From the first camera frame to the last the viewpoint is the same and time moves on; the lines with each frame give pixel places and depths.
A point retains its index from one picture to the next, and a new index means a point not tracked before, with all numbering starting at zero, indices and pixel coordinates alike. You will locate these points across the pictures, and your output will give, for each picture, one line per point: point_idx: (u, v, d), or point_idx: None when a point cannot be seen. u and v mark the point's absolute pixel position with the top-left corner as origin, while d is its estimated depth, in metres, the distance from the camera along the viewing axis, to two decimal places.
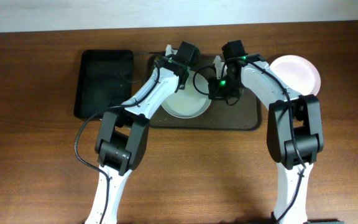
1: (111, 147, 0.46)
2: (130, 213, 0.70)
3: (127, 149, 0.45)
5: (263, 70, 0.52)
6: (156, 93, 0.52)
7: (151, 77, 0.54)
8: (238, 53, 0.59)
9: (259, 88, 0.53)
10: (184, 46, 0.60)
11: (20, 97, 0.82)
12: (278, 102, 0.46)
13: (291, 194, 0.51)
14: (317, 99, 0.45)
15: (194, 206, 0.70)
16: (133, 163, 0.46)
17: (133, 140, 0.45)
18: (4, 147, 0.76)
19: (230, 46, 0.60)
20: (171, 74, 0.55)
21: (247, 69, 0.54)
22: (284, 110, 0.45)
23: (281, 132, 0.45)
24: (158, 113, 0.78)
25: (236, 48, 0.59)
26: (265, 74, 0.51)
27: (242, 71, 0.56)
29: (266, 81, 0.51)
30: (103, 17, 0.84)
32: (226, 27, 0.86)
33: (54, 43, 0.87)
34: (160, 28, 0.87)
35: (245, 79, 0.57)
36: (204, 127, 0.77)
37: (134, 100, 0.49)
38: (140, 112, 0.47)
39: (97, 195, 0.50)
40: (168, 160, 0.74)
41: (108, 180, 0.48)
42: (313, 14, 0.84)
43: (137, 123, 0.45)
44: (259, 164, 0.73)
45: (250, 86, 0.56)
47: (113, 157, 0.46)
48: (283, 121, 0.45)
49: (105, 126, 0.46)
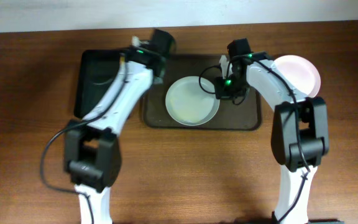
1: (79, 168, 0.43)
2: (130, 212, 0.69)
3: (97, 168, 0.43)
5: (269, 70, 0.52)
6: (125, 94, 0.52)
7: (118, 78, 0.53)
8: (244, 51, 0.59)
9: (265, 89, 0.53)
10: (159, 35, 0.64)
11: (20, 96, 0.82)
12: (284, 105, 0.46)
13: (292, 196, 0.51)
14: (324, 102, 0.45)
15: (194, 206, 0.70)
16: (107, 181, 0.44)
17: (104, 158, 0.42)
18: (4, 147, 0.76)
19: (235, 45, 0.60)
20: (140, 70, 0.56)
21: (253, 68, 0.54)
22: (290, 112, 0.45)
23: (285, 134, 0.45)
24: (158, 113, 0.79)
25: (243, 48, 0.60)
26: (272, 73, 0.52)
27: (248, 70, 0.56)
29: (273, 81, 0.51)
30: (102, 17, 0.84)
32: (226, 27, 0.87)
33: (54, 43, 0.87)
34: (161, 28, 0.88)
35: (252, 79, 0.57)
36: (205, 127, 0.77)
37: (99, 112, 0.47)
38: (106, 124, 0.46)
39: (81, 207, 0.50)
40: (168, 160, 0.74)
41: (86, 197, 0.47)
42: (312, 14, 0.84)
43: (102, 141, 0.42)
44: (259, 164, 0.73)
45: (257, 85, 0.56)
47: (84, 177, 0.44)
48: (289, 124, 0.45)
49: (68, 146, 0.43)
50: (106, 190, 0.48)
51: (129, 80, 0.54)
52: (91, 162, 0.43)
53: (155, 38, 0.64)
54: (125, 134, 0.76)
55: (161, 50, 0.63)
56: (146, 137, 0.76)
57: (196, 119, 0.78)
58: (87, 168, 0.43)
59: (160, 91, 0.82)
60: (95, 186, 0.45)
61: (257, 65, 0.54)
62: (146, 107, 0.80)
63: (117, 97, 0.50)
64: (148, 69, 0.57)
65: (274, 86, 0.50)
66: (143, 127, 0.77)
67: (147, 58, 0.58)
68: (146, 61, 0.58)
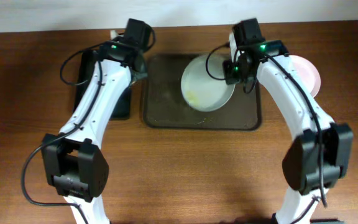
1: (65, 181, 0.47)
2: (130, 213, 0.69)
3: (82, 180, 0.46)
5: (287, 75, 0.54)
6: (102, 97, 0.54)
7: (93, 81, 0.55)
8: (253, 36, 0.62)
9: (280, 94, 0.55)
10: (133, 27, 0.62)
11: (19, 96, 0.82)
12: (308, 135, 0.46)
13: (299, 211, 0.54)
14: (352, 134, 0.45)
15: (194, 206, 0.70)
16: (93, 191, 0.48)
17: (86, 170, 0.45)
18: (3, 147, 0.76)
19: (244, 27, 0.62)
20: (115, 70, 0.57)
21: (269, 70, 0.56)
22: (313, 142, 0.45)
23: (307, 164, 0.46)
24: (157, 113, 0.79)
25: (251, 30, 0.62)
26: (291, 81, 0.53)
27: (260, 66, 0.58)
29: (293, 91, 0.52)
30: (103, 16, 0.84)
32: (226, 27, 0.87)
33: (53, 43, 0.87)
34: (161, 28, 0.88)
35: (265, 79, 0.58)
36: (205, 127, 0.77)
37: (75, 124, 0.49)
38: (84, 135, 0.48)
39: (76, 213, 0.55)
40: (168, 160, 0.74)
41: (78, 206, 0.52)
42: (312, 14, 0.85)
43: (82, 154, 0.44)
44: (259, 164, 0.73)
45: (270, 87, 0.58)
47: (71, 188, 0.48)
48: (311, 154, 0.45)
49: (49, 162, 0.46)
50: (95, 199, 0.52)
51: (104, 83, 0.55)
52: (76, 174, 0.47)
53: (128, 32, 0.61)
54: (125, 133, 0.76)
55: (137, 44, 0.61)
56: (146, 137, 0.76)
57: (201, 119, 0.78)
58: (73, 179, 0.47)
59: (161, 91, 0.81)
60: (83, 196, 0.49)
61: (273, 66, 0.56)
62: (146, 107, 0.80)
63: (93, 103, 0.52)
64: (125, 66, 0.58)
65: (293, 98, 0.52)
66: (143, 127, 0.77)
67: (123, 53, 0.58)
68: (122, 58, 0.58)
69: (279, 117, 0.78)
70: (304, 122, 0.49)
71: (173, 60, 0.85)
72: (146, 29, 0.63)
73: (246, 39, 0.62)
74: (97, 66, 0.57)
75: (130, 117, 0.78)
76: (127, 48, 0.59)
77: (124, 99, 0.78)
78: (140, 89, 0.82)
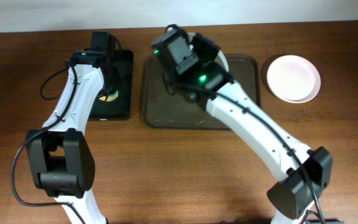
1: (51, 179, 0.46)
2: (130, 212, 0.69)
3: (71, 172, 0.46)
5: (245, 109, 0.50)
6: (80, 93, 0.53)
7: (70, 80, 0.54)
8: (183, 57, 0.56)
9: (240, 130, 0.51)
10: (98, 35, 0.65)
11: (19, 96, 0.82)
12: (292, 178, 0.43)
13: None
14: (330, 157, 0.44)
15: (194, 206, 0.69)
16: (83, 185, 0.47)
17: (73, 160, 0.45)
18: (4, 145, 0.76)
19: (170, 49, 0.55)
20: (89, 69, 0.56)
21: (220, 107, 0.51)
22: (301, 182, 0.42)
23: (302, 202, 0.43)
24: (156, 113, 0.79)
25: (177, 50, 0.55)
26: (251, 115, 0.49)
27: (209, 104, 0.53)
29: (257, 129, 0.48)
30: (104, 16, 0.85)
32: (226, 27, 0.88)
33: (54, 43, 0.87)
34: (161, 28, 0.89)
35: (219, 114, 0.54)
36: (206, 127, 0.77)
37: (57, 116, 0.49)
38: (67, 126, 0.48)
39: (68, 211, 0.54)
40: (167, 160, 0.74)
41: (69, 205, 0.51)
42: (311, 14, 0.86)
43: (67, 143, 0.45)
44: (259, 164, 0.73)
45: (227, 122, 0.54)
47: (60, 187, 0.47)
48: (303, 193, 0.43)
49: (34, 157, 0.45)
50: (86, 195, 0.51)
51: (80, 82, 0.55)
52: (63, 170, 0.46)
53: (95, 42, 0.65)
54: (125, 134, 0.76)
55: (105, 51, 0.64)
56: (146, 137, 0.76)
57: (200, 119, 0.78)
58: (60, 176, 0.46)
59: (161, 93, 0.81)
60: (74, 193, 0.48)
61: (224, 101, 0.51)
62: (146, 107, 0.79)
63: (72, 99, 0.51)
64: (97, 68, 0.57)
65: (260, 138, 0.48)
66: (143, 127, 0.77)
67: (94, 58, 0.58)
68: (92, 62, 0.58)
69: (279, 117, 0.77)
70: (282, 162, 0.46)
71: None
72: (110, 38, 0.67)
73: (178, 65, 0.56)
74: (71, 68, 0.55)
75: (130, 118, 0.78)
76: (95, 55, 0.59)
77: (125, 100, 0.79)
78: (141, 89, 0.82)
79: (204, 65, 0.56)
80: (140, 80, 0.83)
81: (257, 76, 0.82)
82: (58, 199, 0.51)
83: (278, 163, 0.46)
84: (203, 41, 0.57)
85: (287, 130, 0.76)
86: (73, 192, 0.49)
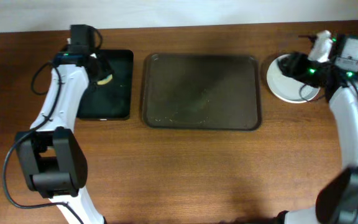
1: (45, 178, 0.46)
2: (130, 212, 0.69)
3: (64, 170, 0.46)
5: None
6: (66, 93, 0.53)
7: (54, 81, 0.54)
8: (349, 55, 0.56)
9: (346, 126, 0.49)
10: (76, 30, 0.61)
11: (18, 97, 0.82)
12: None
13: None
14: None
15: (194, 206, 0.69)
16: (78, 182, 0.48)
17: (64, 157, 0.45)
18: (3, 146, 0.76)
19: (345, 42, 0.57)
20: (73, 69, 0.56)
21: (344, 96, 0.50)
22: None
23: (343, 205, 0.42)
24: (157, 113, 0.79)
25: (349, 46, 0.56)
26: None
27: (337, 91, 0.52)
29: None
30: (104, 17, 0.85)
32: (227, 27, 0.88)
33: (54, 43, 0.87)
34: (161, 28, 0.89)
35: (335, 106, 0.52)
36: (206, 127, 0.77)
37: (45, 116, 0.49)
38: (55, 126, 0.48)
39: (64, 211, 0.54)
40: (168, 160, 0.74)
41: (64, 205, 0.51)
42: (311, 13, 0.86)
43: (56, 140, 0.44)
44: (259, 164, 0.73)
45: (338, 116, 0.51)
47: (53, 187, 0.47)
48: (353, 196, 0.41)
49: (25, 157, 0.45)
50: (81, 192, 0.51)
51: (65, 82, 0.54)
52: (55, 169, 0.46)
53: (72, 40, 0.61)
54: (125, 134, 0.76)
55: (86, 48, 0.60)
56: (146, 137, 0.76)
57: (201, 118, 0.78)
58: (53, 175, 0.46)
59: (161, 93, 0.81)
60: (69, 191, 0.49)
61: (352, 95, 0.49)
62: (146, 107, 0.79)
63: (58, 98, 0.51)
64: (81, 66, 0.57)
65: None
66: (143, 127, 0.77)
67: (76, 58, 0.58)
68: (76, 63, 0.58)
69: (279, 118, 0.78)
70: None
71: (174, 60, 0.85)
72: (91, 30, 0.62)
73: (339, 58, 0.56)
74: (53, 68, 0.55)
75: (130, 118, 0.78)
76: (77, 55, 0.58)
77: (125, 99, 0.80)
78: (142, 88, 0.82)
79: (348, 61, 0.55)
80: (141, 79, 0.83)
81: (257, 76, 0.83)
82: (52, 200, 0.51)
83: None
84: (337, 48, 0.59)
85: (287, 130, 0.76)
86: (68, 190, 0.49)
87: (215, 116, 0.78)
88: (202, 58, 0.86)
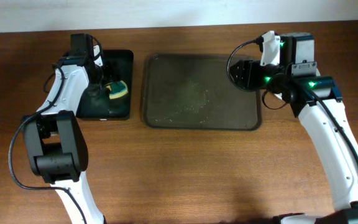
1: (46, 162, 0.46)
2: (130, 212, 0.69)
3: (66, 152, 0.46)
5: (337, 128, 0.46)
6: (68, 84, 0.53)
7: (57, 76, 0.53)
8: (303, 60, 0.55)
9: (323, 148, 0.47)
10: (75, 38, 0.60)
11: (18, 97, 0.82)
12: (355, 210, 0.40)
13: None
14: None
15: (194, 206, 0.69)
16: (79, 164, 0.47)
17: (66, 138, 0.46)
18: (3, 146, 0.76)
19: (296, 45, 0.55)
20: (74, 67, 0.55)
21: (316, 116, 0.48)
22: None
23: None
24: (156, 113, 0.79)
25: (301, 51, 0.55)
26: (340, 134, 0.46)
27: (307, 108, 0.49)
29: (343, 150, 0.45)
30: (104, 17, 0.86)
32: (226, 27, 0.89)
33: (53, 43, 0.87)
34: (161, 28, 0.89)
35: (307, 125, 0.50)
36: (206, 127, 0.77)
37: (49, 102, 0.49)
38: (58, 110, 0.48)
39: (66, 203, 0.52)
40: (167, 160, 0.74)
41: (66, 191, 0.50)
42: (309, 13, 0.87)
43: (60, 121, 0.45)
44: (259, 164, 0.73)
45: (312, 135, 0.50)
47: (56, 170, 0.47)
48: None
49: (30, 139, 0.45)
50: (82, 178, 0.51)
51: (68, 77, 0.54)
52: (56, 152, 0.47)
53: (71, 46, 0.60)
54: (125, 134, 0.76)
55: (86, 53, 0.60)
56: (146, 137, 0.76)
57: (200, 119, 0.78)
58: (55, 157, 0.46)
59: (161, 93, 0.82)
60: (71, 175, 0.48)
61: (322, 112, 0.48)
62: (146, 108, 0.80)
63: (61, 89, 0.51)
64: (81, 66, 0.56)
65: (342, 156, 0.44)
66: (143, 127, 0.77)
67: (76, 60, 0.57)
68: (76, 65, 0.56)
69: (278, 118, 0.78)
70: (352, 192, 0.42)
71: (174, 60, 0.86)
72: (89, 38, 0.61)
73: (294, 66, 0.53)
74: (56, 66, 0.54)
75: (130, 118, 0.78)
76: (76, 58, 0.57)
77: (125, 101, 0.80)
78: (141, 89, 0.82)
79: (304, 67, 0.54)
80: (140, 80, 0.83)
81: None
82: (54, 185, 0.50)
83: (347, 190, 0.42)
84: (284, 51, 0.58)
85: (286, 130, 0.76)
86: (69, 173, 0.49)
87: (214, 116, 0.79)
88: (202, 58, 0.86)
